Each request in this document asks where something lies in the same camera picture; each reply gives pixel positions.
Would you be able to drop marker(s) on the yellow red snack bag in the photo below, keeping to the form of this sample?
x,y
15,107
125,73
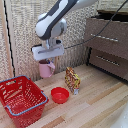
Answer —
x,y
72,80

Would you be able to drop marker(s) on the pink mug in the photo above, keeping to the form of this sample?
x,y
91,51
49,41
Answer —
x,y
45,69

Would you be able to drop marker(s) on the red shopping basket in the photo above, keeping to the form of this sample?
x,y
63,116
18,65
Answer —
x,y
20,100

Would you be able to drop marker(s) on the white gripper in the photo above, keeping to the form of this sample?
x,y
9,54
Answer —
x,y
48,51

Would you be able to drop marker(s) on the brown drawer cabinet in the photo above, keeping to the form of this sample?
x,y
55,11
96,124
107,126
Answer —
x,y
106,43

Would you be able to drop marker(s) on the beige woven folding screen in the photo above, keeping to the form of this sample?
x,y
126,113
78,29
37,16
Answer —
x,y
20,40

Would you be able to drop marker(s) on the red plastic bowl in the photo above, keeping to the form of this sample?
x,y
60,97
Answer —
x,y
60,95

